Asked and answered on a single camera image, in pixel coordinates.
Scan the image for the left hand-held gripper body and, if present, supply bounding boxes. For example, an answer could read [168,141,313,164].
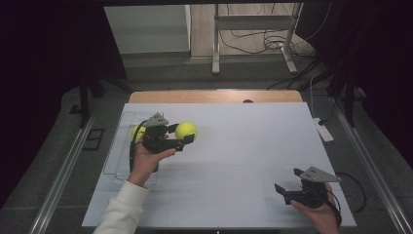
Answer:
[142,112,185,155]

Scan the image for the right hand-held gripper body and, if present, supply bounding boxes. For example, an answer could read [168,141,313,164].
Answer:
[289,166,343,210]

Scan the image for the yellow tennis ball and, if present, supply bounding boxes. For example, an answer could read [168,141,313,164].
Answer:
[131,124,147,144]
[174,121,199,141]

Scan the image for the clear plastic storage box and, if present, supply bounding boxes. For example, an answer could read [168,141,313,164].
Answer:
[102,111,164,188]

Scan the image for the person's right hand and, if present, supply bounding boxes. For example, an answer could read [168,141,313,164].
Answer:
[289,183,343,234]

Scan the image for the person's left hand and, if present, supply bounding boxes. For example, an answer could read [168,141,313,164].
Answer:
[127,140,176,188]

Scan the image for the white grid board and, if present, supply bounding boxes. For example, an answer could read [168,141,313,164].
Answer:
[81,101,357,228]

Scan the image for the white power strip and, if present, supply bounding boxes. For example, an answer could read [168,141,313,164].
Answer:
[313,117,335,143]

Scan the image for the black stand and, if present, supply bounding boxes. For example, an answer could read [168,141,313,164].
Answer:
[69,69,134,130]
[325,58,368,129]

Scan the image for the white cabinet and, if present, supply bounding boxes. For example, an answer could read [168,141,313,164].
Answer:
[103,4,192,56]

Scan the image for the white metal stand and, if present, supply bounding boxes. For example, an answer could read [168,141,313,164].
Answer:
[211,3,303,76]

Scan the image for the black curtain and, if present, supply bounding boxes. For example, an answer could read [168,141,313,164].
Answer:
[0,0,129,209]
[295,0,413,161]

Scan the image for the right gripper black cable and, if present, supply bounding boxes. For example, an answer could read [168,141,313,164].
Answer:
[325,188,344,227]

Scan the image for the looped black cable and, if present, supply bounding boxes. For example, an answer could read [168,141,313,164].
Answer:
[335,171,368,215]

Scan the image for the black frame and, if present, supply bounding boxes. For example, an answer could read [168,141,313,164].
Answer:
[82,128,106,152]

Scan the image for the aluminium rail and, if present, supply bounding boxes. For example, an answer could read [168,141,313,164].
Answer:
[30,110,98,234]
[330,97,413,234]

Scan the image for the white power cable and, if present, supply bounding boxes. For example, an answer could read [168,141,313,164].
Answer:
[309,76,318,120]

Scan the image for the tangle of black cables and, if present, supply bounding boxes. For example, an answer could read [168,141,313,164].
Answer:
[218,3,333,60]

